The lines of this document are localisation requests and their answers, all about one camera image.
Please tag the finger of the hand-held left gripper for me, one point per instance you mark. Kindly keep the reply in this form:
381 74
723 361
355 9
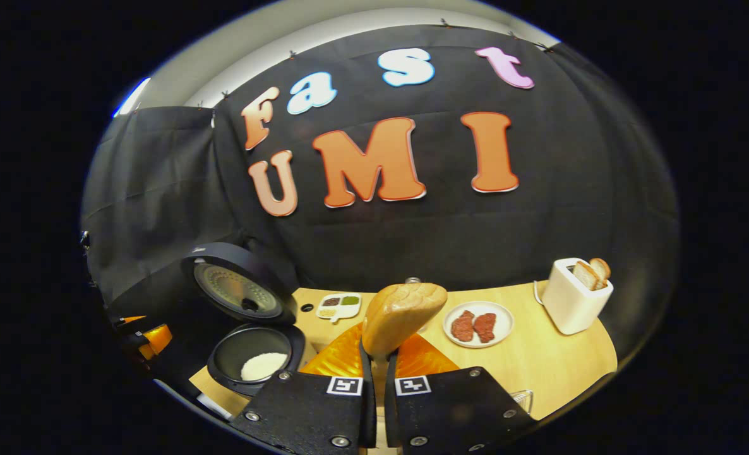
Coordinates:
156 339

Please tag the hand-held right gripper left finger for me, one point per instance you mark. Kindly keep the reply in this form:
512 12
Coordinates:
367 411

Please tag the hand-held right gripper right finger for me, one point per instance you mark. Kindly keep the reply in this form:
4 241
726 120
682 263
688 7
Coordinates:
391 411

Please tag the black rice cooker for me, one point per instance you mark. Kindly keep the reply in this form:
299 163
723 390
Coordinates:
242 291

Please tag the wooden spoon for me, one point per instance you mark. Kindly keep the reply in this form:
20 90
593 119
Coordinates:
403 313

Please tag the white rice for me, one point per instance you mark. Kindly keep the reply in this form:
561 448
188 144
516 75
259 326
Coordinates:
264 366

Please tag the white box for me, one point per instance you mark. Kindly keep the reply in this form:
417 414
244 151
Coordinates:
213 406

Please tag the white divided grain dish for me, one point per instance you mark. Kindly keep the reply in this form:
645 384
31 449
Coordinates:
340 306

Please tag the red meat piece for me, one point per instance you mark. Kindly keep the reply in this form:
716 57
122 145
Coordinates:
484 327
463 327

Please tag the white round plate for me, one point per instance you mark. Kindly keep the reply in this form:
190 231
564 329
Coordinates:
504 322

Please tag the white toaster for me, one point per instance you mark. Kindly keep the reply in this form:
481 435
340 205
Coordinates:
570 309

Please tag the toast bread slice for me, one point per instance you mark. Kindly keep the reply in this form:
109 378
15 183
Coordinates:
602 267
585 276

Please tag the long ceiling light strip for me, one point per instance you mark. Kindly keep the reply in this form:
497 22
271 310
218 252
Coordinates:
131 98

